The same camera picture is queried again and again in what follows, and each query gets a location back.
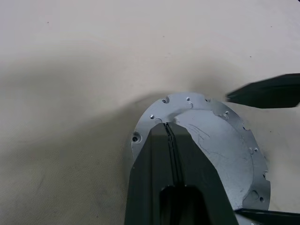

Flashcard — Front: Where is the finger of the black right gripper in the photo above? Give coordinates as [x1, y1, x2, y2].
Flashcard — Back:
[234, 208, 300, 225]
[225, 73, 300, 109]

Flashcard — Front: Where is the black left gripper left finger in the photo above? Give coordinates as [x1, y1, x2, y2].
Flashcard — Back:
[124, 122, 176, 225]

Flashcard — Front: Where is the silver round motor lid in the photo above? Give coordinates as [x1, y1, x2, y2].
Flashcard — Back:
[130, 91, 271, 225]

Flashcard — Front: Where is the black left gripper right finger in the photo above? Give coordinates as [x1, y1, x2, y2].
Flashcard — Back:
[168, 123, 239, 225]

